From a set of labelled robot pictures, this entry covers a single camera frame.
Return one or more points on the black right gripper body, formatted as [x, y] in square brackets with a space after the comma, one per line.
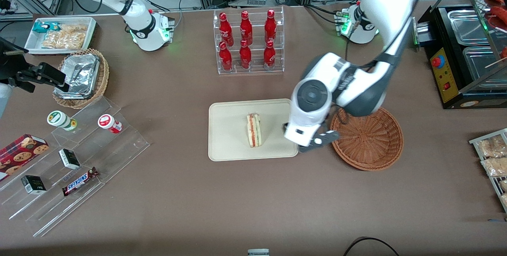
[8, 68]

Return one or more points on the triangular sandwich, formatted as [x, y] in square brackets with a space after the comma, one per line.
[253, 131]

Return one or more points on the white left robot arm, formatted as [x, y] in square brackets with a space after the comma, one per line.
[396, 2]

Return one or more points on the white rectangular snack tray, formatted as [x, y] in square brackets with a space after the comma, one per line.
[31, 44]

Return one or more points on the brown wicker basket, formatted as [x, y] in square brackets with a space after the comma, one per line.
[368, 141]

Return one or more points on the light tan wicker basket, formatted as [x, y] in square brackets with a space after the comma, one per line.
[102, 85]

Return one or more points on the beige plastic tray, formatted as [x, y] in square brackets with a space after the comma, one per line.
[229, 129]

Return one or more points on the aluminium foil container stack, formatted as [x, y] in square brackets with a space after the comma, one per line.
[81, 73]

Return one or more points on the clear bag of chips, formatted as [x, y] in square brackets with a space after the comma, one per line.
[65, 37]

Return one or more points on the green lid sunflower cup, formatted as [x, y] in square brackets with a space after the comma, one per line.
[59, 119]

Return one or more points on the teal snack packet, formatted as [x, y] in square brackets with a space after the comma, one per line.
[42, 27]

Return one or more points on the red plaid cookie box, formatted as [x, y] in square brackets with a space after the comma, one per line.
[21, 155]

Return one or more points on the red cola bottle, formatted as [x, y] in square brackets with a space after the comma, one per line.
[270, 26]
[269, 56]
[225, 58]
[225, 28]
[245, 56]
[246, 28]

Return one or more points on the red lid white cup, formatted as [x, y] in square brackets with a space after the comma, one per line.
[107, 123]

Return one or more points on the small black box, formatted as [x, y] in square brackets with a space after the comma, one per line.
[33, 185]
[69, 159]

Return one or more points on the clear acrylic step display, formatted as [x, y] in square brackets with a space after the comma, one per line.
[119, 149]

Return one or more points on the clear acrylic bottle rack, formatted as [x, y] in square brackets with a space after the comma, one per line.
[256, 30]

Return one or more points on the Snickers chocolate bar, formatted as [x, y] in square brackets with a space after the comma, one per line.
[79, 181]

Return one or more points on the small grey device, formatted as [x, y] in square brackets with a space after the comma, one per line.
[258, 252]

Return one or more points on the black food warmer appliance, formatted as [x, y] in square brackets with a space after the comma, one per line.
[445, 77]

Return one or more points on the clear bag of biscuits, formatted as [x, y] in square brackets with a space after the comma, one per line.
[497, 167]
[493, 147]

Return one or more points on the steel warmer pan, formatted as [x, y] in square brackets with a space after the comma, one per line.
[467, 26]
[479, 67]

